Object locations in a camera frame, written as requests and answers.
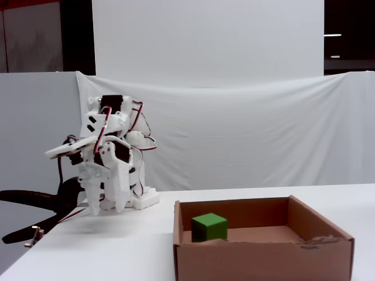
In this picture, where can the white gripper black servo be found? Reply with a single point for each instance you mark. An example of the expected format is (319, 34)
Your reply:
(109, 159)

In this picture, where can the green cube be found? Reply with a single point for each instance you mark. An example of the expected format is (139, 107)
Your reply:
(216, 229)

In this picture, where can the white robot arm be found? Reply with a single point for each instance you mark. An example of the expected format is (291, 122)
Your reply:
(96, 123)

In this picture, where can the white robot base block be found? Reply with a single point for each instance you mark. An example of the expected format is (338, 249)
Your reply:
(146, 200)

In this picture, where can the brown cardboard box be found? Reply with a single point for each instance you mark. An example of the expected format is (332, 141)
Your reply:
(263, 263)

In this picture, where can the black table clamp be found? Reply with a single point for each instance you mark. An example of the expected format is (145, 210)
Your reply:
(29, 196)

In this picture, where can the small metal clamp screw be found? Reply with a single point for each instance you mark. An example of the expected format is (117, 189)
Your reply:
(35, 235)

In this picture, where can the grey partition panel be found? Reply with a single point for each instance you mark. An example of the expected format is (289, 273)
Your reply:
(29, 117)

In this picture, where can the white cloth backdrop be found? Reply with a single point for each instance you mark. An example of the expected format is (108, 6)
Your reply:
(234, 131)

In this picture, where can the white backdrop board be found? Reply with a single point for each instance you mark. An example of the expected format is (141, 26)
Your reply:
(205, 38)

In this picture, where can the white wrist camera mount plate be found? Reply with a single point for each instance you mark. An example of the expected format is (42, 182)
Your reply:
(67, 149)

